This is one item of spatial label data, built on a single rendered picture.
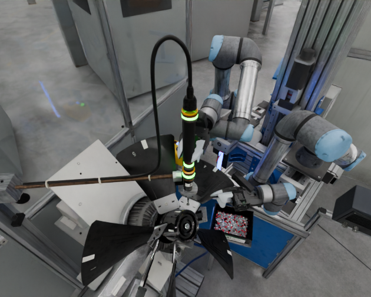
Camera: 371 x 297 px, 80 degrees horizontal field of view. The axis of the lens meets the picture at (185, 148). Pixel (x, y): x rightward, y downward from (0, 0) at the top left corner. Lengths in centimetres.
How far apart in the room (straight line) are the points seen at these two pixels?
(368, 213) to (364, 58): 150
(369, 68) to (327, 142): 157
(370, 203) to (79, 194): 113
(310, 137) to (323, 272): 163
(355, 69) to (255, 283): 192
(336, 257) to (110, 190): 202
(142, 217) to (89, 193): 23
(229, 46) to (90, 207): 90
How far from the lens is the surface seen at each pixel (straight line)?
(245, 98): 99
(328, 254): 245
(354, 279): 247
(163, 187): 85
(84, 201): 97
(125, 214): 99
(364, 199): 114
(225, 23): 506
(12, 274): 157
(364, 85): 245
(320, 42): 135
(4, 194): 91
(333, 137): 88
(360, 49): 234
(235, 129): 93
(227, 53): 110
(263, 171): 109
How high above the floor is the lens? 201
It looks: 46 degrees down
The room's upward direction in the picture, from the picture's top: straight up
